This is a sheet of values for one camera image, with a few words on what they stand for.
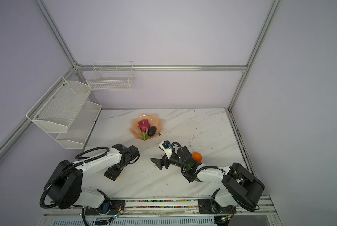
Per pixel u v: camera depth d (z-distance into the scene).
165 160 0.69
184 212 0.73
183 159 0.61
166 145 0.67
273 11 0.70
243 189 0.43
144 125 0.99
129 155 0.64
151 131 0.99
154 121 1.09
